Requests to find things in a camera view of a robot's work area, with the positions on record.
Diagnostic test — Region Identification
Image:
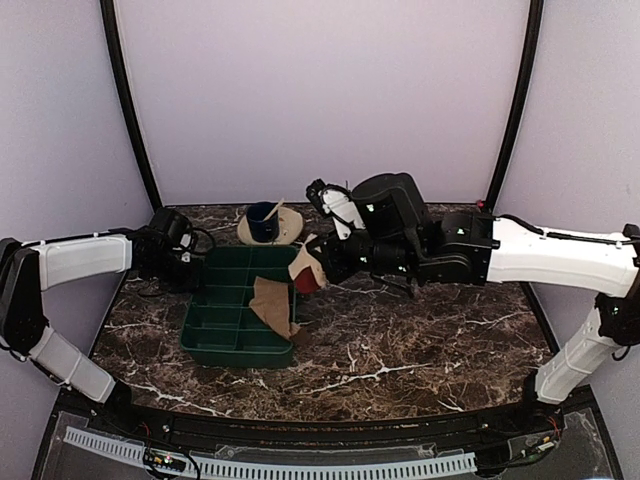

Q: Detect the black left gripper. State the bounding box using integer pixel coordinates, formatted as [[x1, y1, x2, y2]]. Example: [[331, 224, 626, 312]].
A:
[[143, 251, 202, 293]]

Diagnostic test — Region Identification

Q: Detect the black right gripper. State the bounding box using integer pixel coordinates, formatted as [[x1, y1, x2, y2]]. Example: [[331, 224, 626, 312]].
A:
[[306, 225, 423, 283]]

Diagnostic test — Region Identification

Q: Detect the striped cream red sock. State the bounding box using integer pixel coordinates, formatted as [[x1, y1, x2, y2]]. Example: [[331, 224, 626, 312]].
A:
[[288, 234, 328, 294]]

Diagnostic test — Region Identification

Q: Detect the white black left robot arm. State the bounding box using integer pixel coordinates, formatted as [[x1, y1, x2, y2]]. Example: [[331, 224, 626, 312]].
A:
[[1, 228, 202, 436]]

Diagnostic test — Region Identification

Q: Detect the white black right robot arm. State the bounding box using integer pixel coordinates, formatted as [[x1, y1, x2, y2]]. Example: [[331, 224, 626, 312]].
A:
[[306, 173, 639, 434]]

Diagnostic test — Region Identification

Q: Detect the cream ceramic saucer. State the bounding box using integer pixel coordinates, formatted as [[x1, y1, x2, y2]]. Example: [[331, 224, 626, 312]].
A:
[[237, 206, 304, 246]]

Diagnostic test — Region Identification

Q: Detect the tan brown sock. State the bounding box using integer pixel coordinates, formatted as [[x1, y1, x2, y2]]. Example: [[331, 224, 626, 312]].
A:
[[249, 277, 309, 346]]

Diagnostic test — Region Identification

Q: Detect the blue enamel mug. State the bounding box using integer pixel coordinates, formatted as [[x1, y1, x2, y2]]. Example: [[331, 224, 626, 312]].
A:
[[246, 201, 280, 243]]

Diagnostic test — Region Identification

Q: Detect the green plastic divided tray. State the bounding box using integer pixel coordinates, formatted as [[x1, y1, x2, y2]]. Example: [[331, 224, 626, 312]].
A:
[[180, 245, 297, 369]]

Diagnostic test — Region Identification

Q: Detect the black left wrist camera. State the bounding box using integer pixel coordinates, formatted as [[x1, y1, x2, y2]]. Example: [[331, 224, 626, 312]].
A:
[[148, 207, 192, 249]]

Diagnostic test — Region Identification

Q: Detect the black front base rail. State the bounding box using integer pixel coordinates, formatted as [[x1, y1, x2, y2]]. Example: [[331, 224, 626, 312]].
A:
[[49, 389, 601, 454]]

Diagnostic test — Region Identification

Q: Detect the white slotted cable duct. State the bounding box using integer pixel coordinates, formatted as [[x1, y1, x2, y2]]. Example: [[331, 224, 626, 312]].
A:
[[62, 427, 478, 479]]

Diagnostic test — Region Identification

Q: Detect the black left corner post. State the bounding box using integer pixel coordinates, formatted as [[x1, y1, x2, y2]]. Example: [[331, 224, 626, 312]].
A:
[[99, 0, 163, 211]]

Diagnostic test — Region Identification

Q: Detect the black corner post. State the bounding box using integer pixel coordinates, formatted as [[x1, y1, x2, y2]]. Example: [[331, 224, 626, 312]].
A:
[[483, 0, 545, 212], [99, 0, 163, 211]]

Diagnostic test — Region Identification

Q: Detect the black right corner post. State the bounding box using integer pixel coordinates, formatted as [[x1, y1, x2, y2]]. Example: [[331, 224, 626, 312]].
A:
[[483, 0, 545, 212]]

